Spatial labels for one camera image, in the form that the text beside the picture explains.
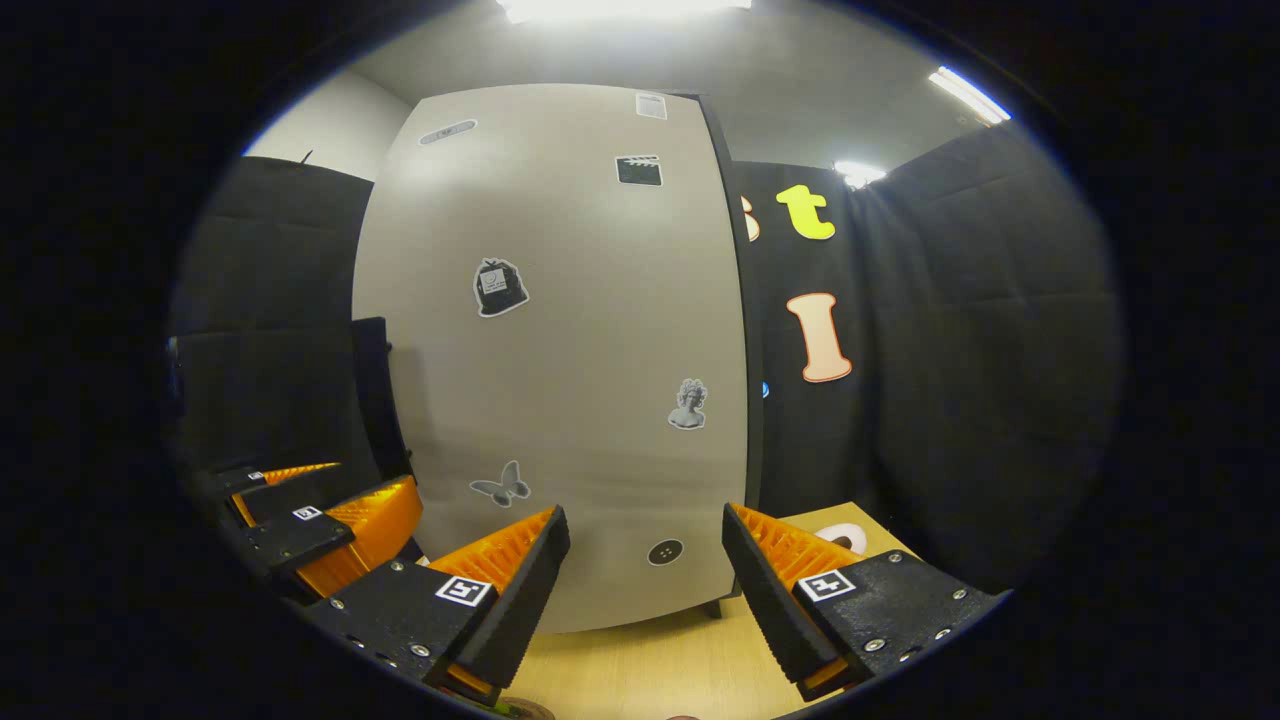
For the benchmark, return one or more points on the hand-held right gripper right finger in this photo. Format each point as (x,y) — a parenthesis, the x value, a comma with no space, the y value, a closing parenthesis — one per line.
(760,600)

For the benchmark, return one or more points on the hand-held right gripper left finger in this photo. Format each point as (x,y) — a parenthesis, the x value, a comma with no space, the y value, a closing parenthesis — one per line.
(530,590)

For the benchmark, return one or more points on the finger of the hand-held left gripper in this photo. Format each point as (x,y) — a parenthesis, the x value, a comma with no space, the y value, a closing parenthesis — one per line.
(290,497)
(295,538)

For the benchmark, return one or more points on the beige cabinet door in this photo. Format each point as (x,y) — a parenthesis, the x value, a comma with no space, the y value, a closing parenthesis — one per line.
(580,350)

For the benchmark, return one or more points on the pink plush doughnut toy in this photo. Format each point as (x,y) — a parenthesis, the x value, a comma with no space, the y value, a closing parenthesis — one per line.
(852,530)

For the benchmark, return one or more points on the black backdrop cloth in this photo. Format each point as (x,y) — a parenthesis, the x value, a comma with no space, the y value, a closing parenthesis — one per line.
(980,380)

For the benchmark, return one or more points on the ceiling light panel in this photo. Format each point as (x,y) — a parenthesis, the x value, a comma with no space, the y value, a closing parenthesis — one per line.
(620,8)
(858,174)
(968,95)

